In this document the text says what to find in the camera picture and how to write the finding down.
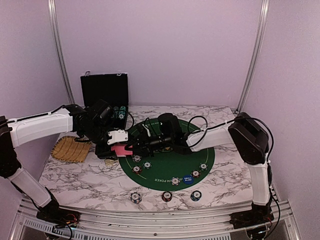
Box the round green poker mat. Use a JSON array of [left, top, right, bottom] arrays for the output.
[[117, 117, 216, 192]]

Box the green chip group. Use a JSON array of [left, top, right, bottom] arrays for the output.
[[142, 161, 152, 169]]

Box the green chips row in case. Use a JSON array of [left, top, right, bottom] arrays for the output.
[[113, 106, 119, 119]]

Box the teal chips row in case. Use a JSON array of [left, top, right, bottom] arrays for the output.
[[118, 106, 127, 120]]

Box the blue small blind button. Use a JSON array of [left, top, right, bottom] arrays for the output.
[[182, 174, 195, 185]]

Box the blue gold card box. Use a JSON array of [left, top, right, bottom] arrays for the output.
[[104, 159, 119, 167]]

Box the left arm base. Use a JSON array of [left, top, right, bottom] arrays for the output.
[[36, 199, 80, 227]]

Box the dark chip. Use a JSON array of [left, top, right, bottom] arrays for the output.
[[191, 169, 201, 178]]

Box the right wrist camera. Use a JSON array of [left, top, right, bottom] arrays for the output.
[[137, 122, 152, 138]]

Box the black poker chip case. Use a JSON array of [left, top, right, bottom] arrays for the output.
[[80, 73, 129, 128]]

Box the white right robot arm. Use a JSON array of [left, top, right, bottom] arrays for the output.
[[125, 112, 273, 224]]

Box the aluminium front rail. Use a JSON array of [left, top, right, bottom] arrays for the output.
[[8, 198, 302, 240]]

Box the woven bamboo tray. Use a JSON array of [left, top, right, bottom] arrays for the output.
[[51, 135, 92, 163]]

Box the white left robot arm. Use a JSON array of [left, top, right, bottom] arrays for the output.
[[0, 101, 114, 223]]

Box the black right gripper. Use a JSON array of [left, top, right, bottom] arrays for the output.
[[125, 130, 173, 158]]

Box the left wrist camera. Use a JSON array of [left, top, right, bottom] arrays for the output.
[[107, 129, 129, 146]]

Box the red-backed card deck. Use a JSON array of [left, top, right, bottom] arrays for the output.
[[111, 143, 133, 158]]

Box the right aluminium frame post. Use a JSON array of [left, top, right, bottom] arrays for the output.
[[235, 0, 270, 112]]

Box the red black chip stack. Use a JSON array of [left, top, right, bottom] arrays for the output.
[[161, 191, 173, 202]]

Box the aluminium frame post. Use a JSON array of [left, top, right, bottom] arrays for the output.
[[235, 0, 270, 112], [47, 0, 75, 104]]

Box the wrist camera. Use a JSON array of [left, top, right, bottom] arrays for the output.
[[137, 122, 152, 138], [107, 129, 129, 146]]

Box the left aluminium frame post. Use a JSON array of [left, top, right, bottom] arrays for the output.
[[47, 0, 75, 104]]

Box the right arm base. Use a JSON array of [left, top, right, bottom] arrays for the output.
[[229, 203, 274, 229]]

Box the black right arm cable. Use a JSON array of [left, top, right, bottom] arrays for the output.
[[184, 115, 282, 226]]

